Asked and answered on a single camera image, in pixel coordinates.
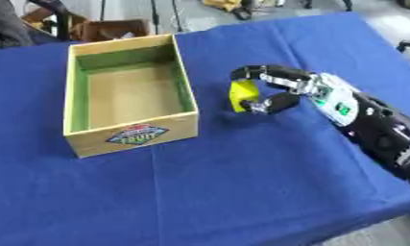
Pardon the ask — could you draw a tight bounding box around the yellow bag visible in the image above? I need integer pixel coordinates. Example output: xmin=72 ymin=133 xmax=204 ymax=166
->
xmin=201 ymin=0 xmax=244 ymax=12

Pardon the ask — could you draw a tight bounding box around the black chair part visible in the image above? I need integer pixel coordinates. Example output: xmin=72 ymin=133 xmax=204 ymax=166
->
xmin=394 ymin=40 xmax=410 ymax=54

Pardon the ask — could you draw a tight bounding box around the black tripod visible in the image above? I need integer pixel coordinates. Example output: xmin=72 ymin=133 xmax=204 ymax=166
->
xmin=98 ymin=0 xmax=184 ymax=35

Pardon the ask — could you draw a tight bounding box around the tan cardboard box green inside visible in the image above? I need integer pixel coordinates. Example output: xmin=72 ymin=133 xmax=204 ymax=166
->
xmin=61 ymin=34 xmax=202 ymax=159

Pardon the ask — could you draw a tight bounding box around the yellow block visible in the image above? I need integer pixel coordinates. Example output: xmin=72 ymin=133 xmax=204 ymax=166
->
xmin=228 ymin=79 xmax=262 ymax=113

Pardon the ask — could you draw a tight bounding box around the brown cardboard box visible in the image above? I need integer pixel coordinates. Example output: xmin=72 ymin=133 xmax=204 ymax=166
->
xmin=80 ymin=18 xmax=153 ymax=43

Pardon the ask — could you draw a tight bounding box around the person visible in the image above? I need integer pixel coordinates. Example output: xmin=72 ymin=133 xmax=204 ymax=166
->
xmin=0 ymin=0 xmax=72 ymax=50

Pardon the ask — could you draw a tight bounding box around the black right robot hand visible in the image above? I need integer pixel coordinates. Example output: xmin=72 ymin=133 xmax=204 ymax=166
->
xmin=229 ymin=64 xmax=319 ymax=115

